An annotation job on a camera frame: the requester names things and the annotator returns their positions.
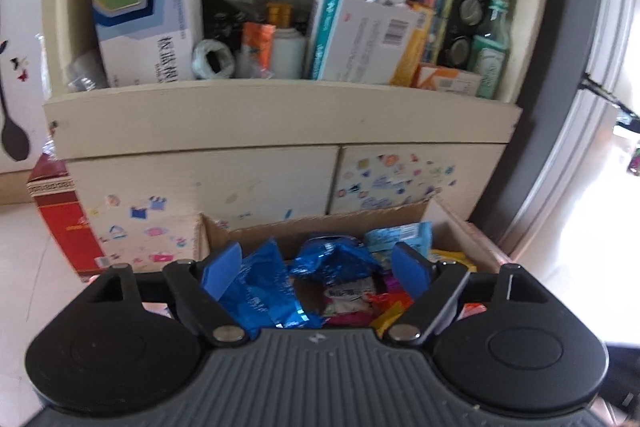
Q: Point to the dark door frame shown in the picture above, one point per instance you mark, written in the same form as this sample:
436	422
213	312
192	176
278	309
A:
555	57

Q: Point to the yellow flat box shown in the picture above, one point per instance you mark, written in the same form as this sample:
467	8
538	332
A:
415	52

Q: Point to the orange small packet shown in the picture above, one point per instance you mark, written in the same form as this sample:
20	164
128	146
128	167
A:
257	39

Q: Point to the orange red snack bag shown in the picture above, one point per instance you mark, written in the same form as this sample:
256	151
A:
385	299

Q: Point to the grey crumpled plastic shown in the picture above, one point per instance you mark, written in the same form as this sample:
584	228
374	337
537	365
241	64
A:
85	67

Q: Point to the pink white snack packet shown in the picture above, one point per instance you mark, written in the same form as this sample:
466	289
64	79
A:
345	294

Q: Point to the teal snack packet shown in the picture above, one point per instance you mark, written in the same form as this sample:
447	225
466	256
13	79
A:
395	239

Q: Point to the multicoloured marker pack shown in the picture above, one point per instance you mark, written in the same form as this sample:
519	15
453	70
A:
437	22

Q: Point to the beige cabinet with stickers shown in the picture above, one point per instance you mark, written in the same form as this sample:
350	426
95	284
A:
250	127

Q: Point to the orange white small box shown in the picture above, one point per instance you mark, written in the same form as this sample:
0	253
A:
445	79

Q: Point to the teal white carton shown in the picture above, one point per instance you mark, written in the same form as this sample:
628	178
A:
360	42

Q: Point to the green glass bottle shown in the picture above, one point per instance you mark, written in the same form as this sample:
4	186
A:
492	52

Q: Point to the pale tape roll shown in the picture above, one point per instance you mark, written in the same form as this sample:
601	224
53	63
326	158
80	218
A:
200	57

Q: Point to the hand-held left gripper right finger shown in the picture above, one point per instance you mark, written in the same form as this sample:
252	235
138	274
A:
412	269

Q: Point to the blue foil snack bag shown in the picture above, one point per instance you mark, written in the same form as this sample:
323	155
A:
260	292
335	259

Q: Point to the black wall decal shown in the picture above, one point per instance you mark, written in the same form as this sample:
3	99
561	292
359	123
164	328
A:
14	139

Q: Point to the white bottle yellow cap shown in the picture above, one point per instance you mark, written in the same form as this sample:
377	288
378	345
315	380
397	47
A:
286	52

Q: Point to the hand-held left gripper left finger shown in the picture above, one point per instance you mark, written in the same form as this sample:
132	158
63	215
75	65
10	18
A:
222	269

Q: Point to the red gift box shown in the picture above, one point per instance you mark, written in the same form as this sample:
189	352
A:
60	217

